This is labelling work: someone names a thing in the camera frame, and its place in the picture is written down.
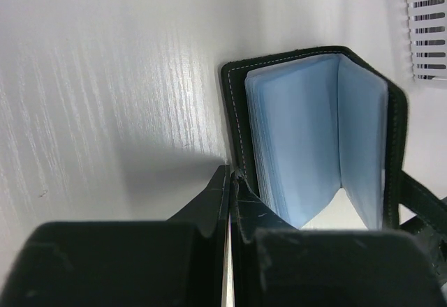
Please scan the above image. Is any black leather card holder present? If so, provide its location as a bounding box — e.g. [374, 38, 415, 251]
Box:
[221, 46, 446, 235]

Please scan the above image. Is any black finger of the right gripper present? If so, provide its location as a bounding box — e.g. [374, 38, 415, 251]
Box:
[415, 219, 446, 276]

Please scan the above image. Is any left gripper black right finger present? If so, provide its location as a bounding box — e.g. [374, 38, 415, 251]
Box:
[230, 171, 446, 306]

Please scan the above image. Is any white plastic basket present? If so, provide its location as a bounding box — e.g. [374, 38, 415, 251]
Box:
[406, 0, 446, 84]

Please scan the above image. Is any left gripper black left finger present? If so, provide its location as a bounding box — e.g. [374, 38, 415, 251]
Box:
[1, 165, 230, 306]

